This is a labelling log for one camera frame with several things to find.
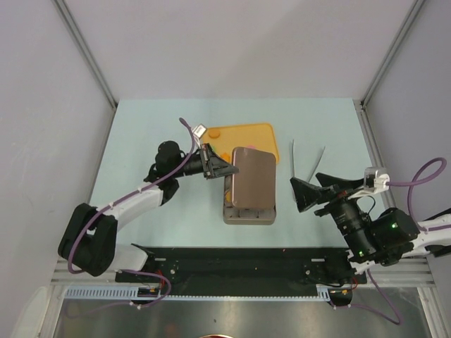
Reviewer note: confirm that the white cable duct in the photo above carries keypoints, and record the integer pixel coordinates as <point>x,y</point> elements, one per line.
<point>103,292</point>

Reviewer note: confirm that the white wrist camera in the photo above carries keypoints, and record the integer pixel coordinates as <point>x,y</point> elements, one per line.
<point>199,130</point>
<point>376,179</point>

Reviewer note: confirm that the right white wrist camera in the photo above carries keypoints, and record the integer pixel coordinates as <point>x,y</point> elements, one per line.
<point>376,179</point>

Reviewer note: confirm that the yellow plastic tray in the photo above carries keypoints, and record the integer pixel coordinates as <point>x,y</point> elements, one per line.
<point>261,135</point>

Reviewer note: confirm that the metal tongs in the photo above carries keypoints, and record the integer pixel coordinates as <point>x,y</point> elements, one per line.
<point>304,163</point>

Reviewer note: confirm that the aluminium frame post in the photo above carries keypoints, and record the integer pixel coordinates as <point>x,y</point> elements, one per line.
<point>395,46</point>
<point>82,46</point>

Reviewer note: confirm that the gold tin lid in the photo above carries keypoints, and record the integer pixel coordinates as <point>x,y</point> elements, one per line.
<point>254,186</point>

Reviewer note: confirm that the gold cookie tin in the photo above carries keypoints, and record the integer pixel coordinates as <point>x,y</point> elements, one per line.
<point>253,216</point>

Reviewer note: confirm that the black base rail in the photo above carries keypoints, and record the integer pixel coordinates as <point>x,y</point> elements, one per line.
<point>269,272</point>

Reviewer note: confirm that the left aluminium frame post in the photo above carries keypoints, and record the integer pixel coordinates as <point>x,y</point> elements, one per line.
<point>82,46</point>

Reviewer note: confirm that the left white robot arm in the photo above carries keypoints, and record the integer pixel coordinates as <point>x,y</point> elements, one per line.
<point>89,243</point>

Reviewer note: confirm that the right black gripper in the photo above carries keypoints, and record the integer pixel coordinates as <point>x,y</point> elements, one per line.
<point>335,192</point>

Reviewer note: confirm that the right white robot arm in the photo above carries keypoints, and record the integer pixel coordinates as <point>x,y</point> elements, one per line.
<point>384,241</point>

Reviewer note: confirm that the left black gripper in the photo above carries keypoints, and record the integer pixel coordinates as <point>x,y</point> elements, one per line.
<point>215,167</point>

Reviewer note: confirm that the right aluminium frame post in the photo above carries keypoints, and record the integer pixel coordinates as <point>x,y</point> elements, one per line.
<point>395,46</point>

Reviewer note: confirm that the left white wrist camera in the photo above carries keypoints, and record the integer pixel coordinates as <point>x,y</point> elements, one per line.
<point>199,130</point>

